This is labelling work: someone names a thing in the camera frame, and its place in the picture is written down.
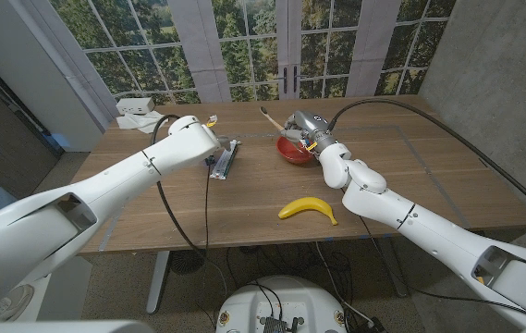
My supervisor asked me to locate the black floor cable tangle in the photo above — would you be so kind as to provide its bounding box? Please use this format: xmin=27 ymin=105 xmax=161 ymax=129
xmin=225 ymin=240 xmax=354 ymax=300

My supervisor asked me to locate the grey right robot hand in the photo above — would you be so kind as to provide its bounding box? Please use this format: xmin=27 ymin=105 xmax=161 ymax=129
xmin=280 ymin=109 xmax=338 ymax=154

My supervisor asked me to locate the red bowl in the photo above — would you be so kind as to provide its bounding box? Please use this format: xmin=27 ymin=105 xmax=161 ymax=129
xmin=275 ymin=135 xmax=315 ymax=166

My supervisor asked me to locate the wooden toothbrush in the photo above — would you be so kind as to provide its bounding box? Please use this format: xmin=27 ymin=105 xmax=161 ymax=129
xmin=259 ymin=105 xmax=287 ymax=133

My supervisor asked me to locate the white table leg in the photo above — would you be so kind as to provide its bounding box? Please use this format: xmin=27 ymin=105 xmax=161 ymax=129
xmin=145 ymin=250 xmax=171 ymax=315

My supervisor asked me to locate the white power strip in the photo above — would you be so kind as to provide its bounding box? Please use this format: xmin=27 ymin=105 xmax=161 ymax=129
xmin=116 ymin=96 xmax=156 ymax=116

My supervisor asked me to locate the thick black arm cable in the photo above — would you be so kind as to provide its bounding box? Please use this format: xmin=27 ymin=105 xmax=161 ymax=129
xmin=326 ymin=97 xmax=526 ymax=228
xmin=150 ymin=113 xmax=230 ymax=297

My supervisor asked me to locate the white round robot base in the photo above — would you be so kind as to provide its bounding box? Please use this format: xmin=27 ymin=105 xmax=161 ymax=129
xmin=215 ymin=275 xmax=349 ymax=333

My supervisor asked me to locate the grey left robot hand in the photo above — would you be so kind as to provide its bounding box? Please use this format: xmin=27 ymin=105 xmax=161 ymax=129
xmin=216 ymin=134 xmax=240 ymax=153

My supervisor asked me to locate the green white toothpaste tube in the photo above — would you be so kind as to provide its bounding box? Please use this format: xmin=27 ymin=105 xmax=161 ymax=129
xmin=209 ymin=140 xmax=242 ymax=181

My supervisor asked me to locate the white sneaker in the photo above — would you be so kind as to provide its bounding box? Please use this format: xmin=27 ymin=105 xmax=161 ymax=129
xmin=0 ymin=283 xmax=35 ymax=324

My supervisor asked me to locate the black round floor device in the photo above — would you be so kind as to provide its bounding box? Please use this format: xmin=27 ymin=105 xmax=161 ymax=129
xmin=169 ymin=248 xmax=207 ymax=277

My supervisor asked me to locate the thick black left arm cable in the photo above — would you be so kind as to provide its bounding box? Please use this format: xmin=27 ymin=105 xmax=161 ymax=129
xmin=150 ymin=113 xmax=230 ymax=297

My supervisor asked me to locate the white robot torso edge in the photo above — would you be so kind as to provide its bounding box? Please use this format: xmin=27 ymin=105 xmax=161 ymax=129
xmin=0 ymin=319 xmax=155 ymax=333

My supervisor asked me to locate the thin black left wrist cable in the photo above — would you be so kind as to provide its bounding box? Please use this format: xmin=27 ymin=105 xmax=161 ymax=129
xmin=202 ymin=161 xmax=213 ymax=297

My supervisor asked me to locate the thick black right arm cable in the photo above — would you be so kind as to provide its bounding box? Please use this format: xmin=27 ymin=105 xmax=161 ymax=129
xmin=326 ymin=97 xmax=526 ymax=228

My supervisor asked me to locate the yellow toy banana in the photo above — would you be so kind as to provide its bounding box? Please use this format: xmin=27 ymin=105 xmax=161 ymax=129
xmin=277 ymin=196 xmax=339 ymax=227

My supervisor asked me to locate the white crumpled tissue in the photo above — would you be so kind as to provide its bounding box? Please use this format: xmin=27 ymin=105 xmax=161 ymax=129
xmin=116 ymin=109 xmax=167 ymax=135

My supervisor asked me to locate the printed window backdrop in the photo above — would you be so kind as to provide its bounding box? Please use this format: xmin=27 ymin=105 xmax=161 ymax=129
xmin=49 ymin=0 xmax=458 ymax=105

